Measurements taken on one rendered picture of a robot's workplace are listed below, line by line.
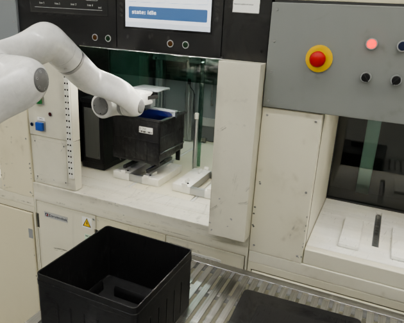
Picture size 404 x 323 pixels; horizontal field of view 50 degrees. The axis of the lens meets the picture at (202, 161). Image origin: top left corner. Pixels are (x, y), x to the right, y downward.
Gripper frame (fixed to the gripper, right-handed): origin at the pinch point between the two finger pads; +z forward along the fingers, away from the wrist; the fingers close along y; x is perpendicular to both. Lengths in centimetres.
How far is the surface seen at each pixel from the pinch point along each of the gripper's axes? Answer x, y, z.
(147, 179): -32.0, 5.8, -10.3
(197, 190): -32.0, 27.1, -10.4
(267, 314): -35, 69, -63
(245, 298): -35, 63, -59
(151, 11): 30.3, 17.9, -30.3
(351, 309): -45, 87, -37
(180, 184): -31.2, 19.8, -9.6
